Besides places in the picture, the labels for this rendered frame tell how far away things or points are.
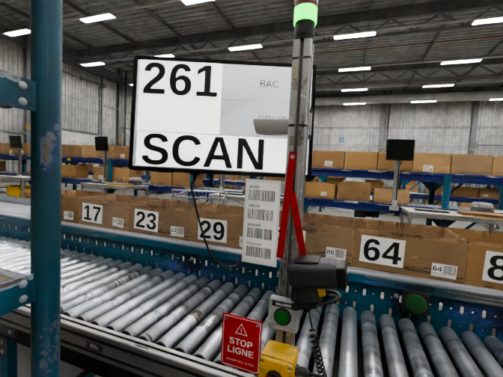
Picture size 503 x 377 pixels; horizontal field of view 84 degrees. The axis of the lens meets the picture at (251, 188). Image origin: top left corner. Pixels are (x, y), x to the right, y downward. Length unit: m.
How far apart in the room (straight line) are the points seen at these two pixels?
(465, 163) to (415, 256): 4.81
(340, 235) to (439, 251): 0.35
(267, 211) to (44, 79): 0.46
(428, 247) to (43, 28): 1.23
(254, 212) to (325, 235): 0.63
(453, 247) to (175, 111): 1.07
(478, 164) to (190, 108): 5.61
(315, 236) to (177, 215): 0.70
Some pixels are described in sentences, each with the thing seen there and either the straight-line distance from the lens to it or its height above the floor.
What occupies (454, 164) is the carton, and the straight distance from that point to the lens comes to 5.96.
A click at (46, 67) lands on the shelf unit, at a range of 0.37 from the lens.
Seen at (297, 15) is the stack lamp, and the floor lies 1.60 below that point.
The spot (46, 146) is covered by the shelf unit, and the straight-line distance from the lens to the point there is 0.36.
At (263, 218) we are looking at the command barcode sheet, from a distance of 0.64.
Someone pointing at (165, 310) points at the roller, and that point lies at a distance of 1.15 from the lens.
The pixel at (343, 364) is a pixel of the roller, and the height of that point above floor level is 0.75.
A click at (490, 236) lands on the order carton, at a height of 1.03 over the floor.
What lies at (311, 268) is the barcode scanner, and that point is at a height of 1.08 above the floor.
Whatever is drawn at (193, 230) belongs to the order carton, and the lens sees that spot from 1.45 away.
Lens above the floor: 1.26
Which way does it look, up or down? 4 degrees down
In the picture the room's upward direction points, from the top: 3 degrees clockwise
